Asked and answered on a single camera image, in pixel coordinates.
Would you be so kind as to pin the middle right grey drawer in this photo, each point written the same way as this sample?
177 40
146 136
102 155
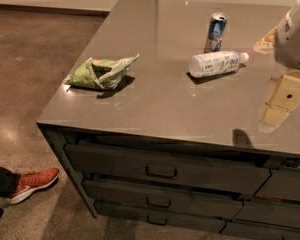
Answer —
280 214

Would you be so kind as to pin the top right grey drawer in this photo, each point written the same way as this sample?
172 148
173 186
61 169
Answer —
284 182

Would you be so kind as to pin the bottom right grey drawer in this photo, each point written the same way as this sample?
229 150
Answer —
260 232

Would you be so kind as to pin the blue energy drink can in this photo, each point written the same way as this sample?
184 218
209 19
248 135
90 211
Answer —
215 33

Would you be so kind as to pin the grey drawer cabinet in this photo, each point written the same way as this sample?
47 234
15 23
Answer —
163 108

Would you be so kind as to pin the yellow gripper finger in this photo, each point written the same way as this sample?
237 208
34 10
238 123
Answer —
266 44
284 100

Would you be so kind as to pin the bottom left grey drawer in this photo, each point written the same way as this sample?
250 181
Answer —
160 218

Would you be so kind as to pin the grey drawer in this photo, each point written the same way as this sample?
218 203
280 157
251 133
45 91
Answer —
260 232
284 182
166 168
160 218
162 198
280 214

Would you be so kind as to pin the clear plastic water bottle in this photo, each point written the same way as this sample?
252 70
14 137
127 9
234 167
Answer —
216 63

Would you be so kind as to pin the middle left grey drawer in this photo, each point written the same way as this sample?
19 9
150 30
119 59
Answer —
162 198

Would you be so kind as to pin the orange sneaker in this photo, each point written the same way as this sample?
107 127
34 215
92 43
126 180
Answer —
32 182

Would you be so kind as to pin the black trouser leg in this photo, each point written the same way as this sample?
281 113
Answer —
8 182

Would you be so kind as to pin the green jalapeno chip bag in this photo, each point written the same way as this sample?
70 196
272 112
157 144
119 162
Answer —
101 74

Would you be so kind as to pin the top left grey drawer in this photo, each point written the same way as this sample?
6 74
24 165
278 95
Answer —
166 168

